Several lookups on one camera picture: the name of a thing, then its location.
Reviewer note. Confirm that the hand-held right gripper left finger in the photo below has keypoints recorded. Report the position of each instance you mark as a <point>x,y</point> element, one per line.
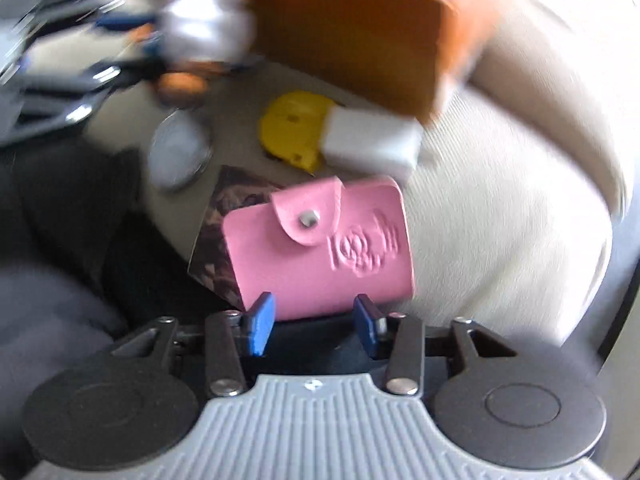
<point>260,327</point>

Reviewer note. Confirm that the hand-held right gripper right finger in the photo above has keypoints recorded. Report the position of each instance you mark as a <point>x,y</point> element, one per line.
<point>364,327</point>

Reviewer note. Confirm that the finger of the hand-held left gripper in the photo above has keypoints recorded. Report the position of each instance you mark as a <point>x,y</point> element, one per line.
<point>122,21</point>
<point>75,87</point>

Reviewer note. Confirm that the brown-capped mushroom toy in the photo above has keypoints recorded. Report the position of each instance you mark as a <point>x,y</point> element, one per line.
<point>207,22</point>

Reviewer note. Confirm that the pink snap card wallet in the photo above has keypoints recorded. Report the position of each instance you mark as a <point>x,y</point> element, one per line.
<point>320,247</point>

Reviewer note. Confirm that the white rectangular case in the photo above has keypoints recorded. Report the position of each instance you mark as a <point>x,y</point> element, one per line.
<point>372,145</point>

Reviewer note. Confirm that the yellow plastic toy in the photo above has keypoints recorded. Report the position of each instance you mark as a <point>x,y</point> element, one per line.
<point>292,127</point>

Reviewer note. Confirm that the orange cardboard box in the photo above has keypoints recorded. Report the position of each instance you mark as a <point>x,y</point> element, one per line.
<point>350,35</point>

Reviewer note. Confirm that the dark patterned card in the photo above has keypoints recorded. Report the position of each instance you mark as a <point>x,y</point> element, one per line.
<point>212,240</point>

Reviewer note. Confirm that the round silver mirror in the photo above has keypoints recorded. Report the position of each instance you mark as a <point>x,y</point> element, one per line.
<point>177,152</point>

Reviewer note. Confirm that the dark cloth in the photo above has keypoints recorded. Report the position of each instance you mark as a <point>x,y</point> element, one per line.
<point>75,240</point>

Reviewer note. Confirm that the beige fabric sofa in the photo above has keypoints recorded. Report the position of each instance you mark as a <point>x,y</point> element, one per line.
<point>505,210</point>

